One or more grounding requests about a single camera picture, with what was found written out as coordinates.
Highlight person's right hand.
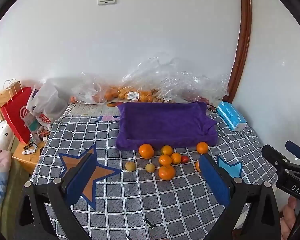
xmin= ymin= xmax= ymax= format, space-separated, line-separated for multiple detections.
xmin=280 ymin=196 xmax=299 ymax=240

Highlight light patterned bedsheet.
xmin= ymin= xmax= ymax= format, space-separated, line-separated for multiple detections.
xmin=65 ymin=102 xmax=120 ymax=123

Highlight purple towel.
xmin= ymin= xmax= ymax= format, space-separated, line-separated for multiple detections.
xmin=116 ymin=102 xmax=218 ymax=151

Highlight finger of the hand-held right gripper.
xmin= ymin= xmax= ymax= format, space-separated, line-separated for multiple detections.
xmin=285 ymin=141 xmax=300 ymax=164
xmin=262 ymin=144 xmax=291 ymax=173

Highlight blue tissue pack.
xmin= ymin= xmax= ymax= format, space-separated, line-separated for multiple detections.
xmin=216 ymin=102 xmax=248 ymax=132

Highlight brown wooden door frame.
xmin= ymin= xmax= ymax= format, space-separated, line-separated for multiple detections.
xmin=228 ymin=0 xmax=252 ymax=103

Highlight red paper bag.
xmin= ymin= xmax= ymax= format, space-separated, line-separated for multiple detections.
xmin=0 ymin=79 xmax=33 ymax=144

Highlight crumpled clear plastic bag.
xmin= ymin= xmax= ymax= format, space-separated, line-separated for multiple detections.
xmin=152 ymin=57 xmax=188 ymax=103

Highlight grey checkered blanket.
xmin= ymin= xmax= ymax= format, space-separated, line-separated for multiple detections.
xmin=31 ymin=112 xmax=278 ymax=240

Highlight clear bag of kumquats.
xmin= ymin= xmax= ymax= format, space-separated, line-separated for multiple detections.
xmin=106 ymin=62 xmax=157 ymax=103

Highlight white plastic bag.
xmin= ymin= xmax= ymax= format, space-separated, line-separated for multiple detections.
xmin=26 ymin=79 xmax=69 ymax=132

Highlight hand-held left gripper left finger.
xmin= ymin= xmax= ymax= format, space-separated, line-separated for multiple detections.
xmin=13 ymin=152 xmax=98 ymax=240

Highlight wooden nightstand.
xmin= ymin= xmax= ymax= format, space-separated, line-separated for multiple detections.
xmin=12 ymin=130 xmax=50 ymax=175

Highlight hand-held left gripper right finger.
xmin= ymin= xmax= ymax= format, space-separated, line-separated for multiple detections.
xmin=199 ymin=153 xmax=282 ymax=240

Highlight pile of small bottles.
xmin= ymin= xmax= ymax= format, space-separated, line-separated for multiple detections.
xmin=22 ymin=125 xmax=51 ymax=155

